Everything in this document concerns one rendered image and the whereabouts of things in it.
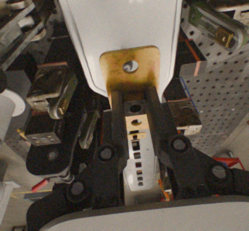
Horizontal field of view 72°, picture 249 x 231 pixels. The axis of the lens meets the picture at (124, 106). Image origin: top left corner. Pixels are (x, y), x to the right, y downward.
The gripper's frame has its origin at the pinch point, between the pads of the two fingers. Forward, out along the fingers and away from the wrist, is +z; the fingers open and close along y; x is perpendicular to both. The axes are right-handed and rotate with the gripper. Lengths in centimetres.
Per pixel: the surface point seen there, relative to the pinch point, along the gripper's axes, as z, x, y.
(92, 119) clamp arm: 25.3, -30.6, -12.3
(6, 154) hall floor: 128, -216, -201
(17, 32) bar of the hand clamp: 17.7, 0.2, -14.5
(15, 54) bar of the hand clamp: 13.9, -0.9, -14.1
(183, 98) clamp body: 35, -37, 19
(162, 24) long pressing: 27.4, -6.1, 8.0
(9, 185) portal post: 123, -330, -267
